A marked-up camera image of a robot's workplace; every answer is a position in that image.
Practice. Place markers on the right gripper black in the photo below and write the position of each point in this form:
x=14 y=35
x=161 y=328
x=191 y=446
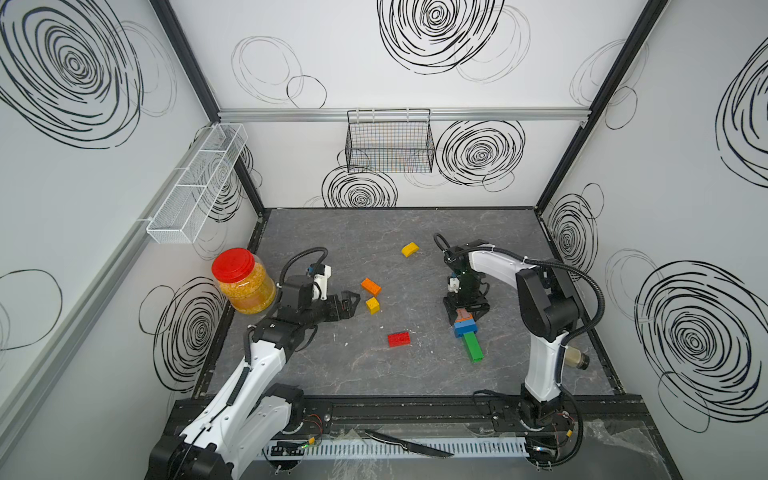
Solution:
x=451 y=305

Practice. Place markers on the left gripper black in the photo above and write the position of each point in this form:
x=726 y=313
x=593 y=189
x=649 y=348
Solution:
x=347 y=310

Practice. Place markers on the light blue lego brick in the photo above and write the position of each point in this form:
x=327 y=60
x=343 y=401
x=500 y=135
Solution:
x=460 y=328

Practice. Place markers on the green tall lego brick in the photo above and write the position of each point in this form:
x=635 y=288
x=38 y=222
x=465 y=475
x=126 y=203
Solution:
x=473 y=347

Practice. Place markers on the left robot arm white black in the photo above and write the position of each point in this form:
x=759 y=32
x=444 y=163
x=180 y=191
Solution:
x=251 y=408

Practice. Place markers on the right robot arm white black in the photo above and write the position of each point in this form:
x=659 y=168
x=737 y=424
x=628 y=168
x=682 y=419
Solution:
x=548 y=308

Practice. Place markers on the yellow square lego brick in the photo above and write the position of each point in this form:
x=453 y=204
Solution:
x=373 y=305

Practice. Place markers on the orange long lego brick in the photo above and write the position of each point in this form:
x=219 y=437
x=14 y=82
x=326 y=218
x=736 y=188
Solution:
x=371 y=287

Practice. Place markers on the red flat lego brick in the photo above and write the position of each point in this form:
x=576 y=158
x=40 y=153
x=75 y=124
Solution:
x=399 y=339

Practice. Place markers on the yellow curved lego brick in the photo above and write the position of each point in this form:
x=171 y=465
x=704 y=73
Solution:
x=410 y=249

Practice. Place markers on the small glass jar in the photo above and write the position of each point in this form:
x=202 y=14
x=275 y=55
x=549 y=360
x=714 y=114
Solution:
x=572 y=357

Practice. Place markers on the plastic jar red lid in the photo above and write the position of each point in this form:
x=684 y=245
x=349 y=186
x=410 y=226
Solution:
x=244 y=280

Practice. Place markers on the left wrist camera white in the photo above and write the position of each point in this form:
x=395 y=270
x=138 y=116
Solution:
x=321 y=274

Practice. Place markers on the white slotted cable duct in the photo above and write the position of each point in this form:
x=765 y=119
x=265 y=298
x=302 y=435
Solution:
x=366 y=448

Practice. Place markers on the black wire basket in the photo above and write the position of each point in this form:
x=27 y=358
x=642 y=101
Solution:
x=390 y=140

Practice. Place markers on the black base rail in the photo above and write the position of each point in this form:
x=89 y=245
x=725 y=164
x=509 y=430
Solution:
x=335 y=411

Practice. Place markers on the white wire shelf basket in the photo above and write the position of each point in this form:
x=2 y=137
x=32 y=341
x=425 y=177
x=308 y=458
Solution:
x=202 y=178

